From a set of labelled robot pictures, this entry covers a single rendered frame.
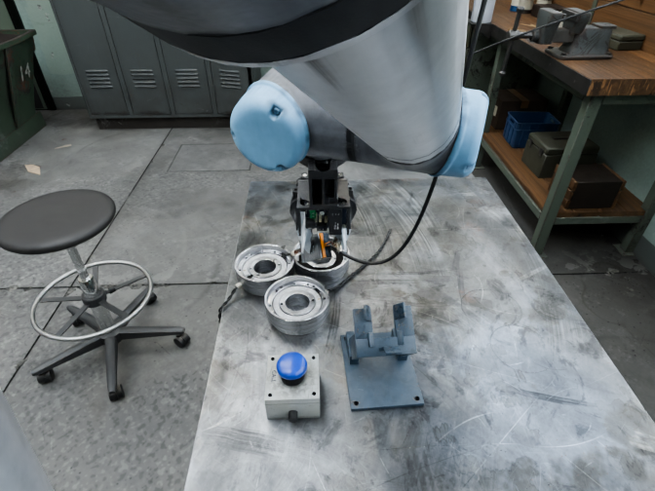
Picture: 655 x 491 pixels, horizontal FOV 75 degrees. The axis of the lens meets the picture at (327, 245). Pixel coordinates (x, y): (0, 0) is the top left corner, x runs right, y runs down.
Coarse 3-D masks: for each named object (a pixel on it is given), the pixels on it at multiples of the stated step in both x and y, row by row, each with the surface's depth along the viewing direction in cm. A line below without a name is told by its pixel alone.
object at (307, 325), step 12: (300, 276) 73; (276, 288) 72; (312, 288) 72; (324, 288) 71; (264, 300) 68; (288, 300) 71; (300, 300) 72; (312, 300) 70; (324, 300) 70; (288, 312) 68; (300, 312) 68; (324, 312) 67; (276, 324) 66; (288, 324) 65; (300, 324) 65; (312, 324) 66
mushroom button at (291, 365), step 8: (280, 360) 55; (288, 360) 55; (296, 360) 55; (304, 360) 55; (280, 368) 54; (288, 368) 54; (296, 368) 54; (304, 368) 54; (288, 376) 53; (296, 376) 53
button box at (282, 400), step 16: (272, 368) 57; (272, 384) 55; (288, 384) 55; (304, 384) 55; (272, 400) 54; (288, 400) 54; (304, 400) 54; (272, 416) 56; (288, 416) 56; (304, 416) 56
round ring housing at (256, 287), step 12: (252, 252) 80; (264, 252) 80; (276, 252) 80; (288, 252) 78; (240, 264) 77; (252, 264) 77; (264, 264) 79; (276, 264) 77; (288, 264) 77; (240, 276) 73; (264, 276) 74; (288, 276) 74; (252, 288) 73; (264, 288) 73
